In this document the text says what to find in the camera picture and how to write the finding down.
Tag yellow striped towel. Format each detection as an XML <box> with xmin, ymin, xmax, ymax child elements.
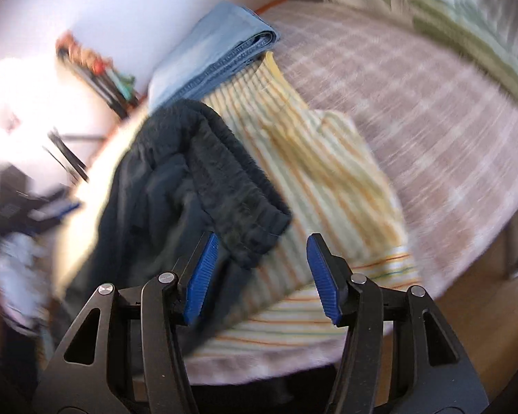
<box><xmin>185</xmin><ymin>52</ymin><xmax>421</xmax><ymax>358</ymax></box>

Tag folded blue jeans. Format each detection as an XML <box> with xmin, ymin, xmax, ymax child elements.
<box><xmin>148</xmin><ymin>1</ymin><xmax>281</xmax><ymax>110</ymax></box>

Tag pink checked bed sheet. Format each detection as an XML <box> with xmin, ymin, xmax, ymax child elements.
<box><xmin>190</xmin><ymin>0</ymin><xmax>518</xmax><ymax>386</ymax></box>

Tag dark pants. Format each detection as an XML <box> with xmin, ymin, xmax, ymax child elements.
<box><xmin>54</xmin><ymin>99</ymin><xmax>293</xmax><ymax>354</ymax></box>

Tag dark furniture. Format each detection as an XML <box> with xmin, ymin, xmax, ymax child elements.
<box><xmin>0</xmin><ymin>165</ymin><xmax>84</xmax><ymax>242</ymax></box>

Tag white cloth pile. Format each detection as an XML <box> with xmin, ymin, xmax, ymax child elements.
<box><xmin>0</xmin><ymin>232</ymin><xmax>58</xmax><ymax>334</ymax></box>

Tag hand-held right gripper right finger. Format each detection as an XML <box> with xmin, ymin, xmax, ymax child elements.
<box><xmin>306</xmin><ymin>233</ymin><xmax>489</xmax><ymax>414</ymax></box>

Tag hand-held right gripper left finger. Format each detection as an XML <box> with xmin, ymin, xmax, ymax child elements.
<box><xmin>31</xmin><ymin>230</ymin><xmax>220</xmax><ymax>414</ymax></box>

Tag colourful wall ornament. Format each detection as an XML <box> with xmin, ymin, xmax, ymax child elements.
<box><xmin>55</xmin><ymin>31</ymin><xmax>142</xmax><ymax>120</ymax></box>

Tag dark thin rods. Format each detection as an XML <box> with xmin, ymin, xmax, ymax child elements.
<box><xmin>43</xmin><ymin>128</ymin><xmax>90</xmax><ymax>185</ymax></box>

